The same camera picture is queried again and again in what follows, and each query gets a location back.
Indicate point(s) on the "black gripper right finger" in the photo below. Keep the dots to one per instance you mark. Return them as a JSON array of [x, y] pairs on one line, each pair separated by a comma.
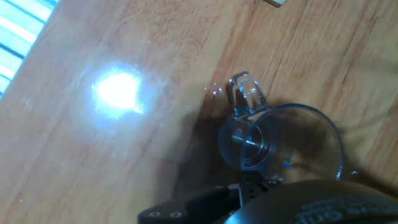
[[259, 186]]

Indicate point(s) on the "wooden cup rack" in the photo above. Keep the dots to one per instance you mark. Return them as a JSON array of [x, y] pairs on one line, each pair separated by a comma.
[[275, 2]]

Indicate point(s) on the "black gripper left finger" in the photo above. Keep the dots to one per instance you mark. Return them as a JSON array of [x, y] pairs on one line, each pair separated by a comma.
[[192, 208]]

